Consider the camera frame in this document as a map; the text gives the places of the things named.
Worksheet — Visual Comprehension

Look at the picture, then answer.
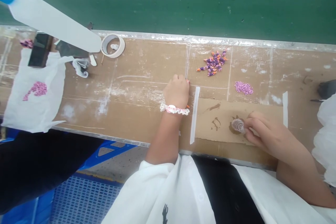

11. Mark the brown cardboard table cover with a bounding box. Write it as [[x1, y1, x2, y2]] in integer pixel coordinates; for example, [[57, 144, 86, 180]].
[[0, 25, 336, 173]]

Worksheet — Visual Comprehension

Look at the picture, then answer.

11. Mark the person's left hand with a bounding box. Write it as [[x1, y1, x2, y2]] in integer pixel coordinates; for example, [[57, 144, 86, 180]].
[[162, 74, 190, 107]]

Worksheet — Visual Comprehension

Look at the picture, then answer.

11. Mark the small clear plastic bottle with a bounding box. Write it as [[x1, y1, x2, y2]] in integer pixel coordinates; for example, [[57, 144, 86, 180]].
[[231, 118, 249, 134]]

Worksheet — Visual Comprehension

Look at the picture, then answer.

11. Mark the person's body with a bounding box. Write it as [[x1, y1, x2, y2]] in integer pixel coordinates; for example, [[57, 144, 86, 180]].
[[101, 153, 336, 224]]

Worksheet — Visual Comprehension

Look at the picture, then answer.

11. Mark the black cloth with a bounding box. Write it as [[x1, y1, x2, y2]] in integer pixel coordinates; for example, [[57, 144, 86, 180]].
[[0, 129, 107, 215]]

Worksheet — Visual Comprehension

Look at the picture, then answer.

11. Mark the heap of pink beads in bag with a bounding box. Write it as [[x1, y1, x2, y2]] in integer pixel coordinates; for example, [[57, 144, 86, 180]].
[[22, 81, 48, 102]]

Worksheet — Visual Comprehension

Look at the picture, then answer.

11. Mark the white masking tape roll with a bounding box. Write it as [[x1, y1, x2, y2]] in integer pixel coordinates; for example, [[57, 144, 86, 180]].
[[100, 33, 125, 58]]

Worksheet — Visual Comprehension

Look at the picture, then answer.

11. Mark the small brown cardboard sheet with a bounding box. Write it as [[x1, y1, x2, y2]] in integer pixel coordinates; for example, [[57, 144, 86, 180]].
[[195, 97, 287, 146]]

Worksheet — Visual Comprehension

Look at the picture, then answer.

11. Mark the crumpled white plastic bag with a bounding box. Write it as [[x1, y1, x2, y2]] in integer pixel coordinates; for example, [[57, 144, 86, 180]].
[[310, 97, 336, 186]]

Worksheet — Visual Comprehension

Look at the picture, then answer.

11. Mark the person's right hand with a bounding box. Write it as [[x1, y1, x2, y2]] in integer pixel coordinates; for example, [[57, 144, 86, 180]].
[[243, 111, 303, 162]]

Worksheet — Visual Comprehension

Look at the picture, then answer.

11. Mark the white blade with blue handle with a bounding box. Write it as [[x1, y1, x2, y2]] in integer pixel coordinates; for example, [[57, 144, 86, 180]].
[[0, 0, 102, 54]]

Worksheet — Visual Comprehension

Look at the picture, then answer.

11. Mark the bunch of pink striped pieces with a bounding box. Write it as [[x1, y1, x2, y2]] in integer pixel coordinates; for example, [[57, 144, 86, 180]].
[[19, 38, 34, 49]]

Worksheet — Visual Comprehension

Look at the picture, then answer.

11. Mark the short white tape strip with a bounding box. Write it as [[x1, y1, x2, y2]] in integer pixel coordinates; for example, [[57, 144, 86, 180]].
[[282, 90, 289, 129]]

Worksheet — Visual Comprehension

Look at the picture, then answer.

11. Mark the black rectangular box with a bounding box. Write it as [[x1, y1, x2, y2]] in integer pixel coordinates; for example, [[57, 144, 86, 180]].
[[28, 33, 55, 69]]

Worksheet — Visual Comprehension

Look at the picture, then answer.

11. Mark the long white tape strip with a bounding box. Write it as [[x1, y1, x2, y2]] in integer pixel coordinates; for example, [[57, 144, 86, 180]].
[[189, 86, 201, 145]]

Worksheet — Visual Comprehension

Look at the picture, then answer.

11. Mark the pile of pink beads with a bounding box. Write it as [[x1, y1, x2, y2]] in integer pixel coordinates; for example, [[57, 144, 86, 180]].
[[234, 81, 253, 94]]

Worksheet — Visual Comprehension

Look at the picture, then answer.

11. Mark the blue plastic crate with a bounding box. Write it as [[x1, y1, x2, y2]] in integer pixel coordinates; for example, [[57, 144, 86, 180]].
[[0, 134, 148, 224]]

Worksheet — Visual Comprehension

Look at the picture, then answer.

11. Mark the pile of purple orange cones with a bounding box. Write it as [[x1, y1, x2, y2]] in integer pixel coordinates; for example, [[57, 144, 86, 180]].
[[196, 49, 228, 77]]

